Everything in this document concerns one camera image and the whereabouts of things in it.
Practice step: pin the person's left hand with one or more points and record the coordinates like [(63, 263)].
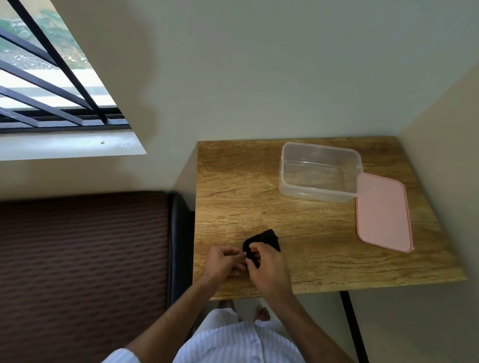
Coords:
[(218, 263)]

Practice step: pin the person's right hand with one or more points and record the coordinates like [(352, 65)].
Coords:
[(270, 270)]

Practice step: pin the person's right fingers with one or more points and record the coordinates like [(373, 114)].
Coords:
[(255, 252)]

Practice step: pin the person's left fingers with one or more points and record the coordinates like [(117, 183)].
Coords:
[(236, 258)]

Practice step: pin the black cloth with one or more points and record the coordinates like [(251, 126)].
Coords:
[(265, 241)]

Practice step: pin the person's right forearm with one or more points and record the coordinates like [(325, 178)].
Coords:
[(305, 329)]

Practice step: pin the person's left forearm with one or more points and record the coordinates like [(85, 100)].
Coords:
[(170, 321)]

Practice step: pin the person's foot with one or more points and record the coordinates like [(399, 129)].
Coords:
[(227, 304), (262, 313)]

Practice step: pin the wooden table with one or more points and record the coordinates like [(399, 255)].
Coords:
[(318, 217)]

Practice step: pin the white striped shirt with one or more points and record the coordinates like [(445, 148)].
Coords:
[(232, 344)]

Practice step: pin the clear plastic container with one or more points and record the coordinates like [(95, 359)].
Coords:
[(320, 172)]

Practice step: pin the pink plastic lid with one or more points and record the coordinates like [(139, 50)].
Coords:
[(383, 213)]

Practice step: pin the brown striped mattress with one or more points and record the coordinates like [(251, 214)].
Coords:
[(84, 273)]

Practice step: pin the window with black bars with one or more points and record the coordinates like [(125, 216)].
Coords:
[(45, 74)]

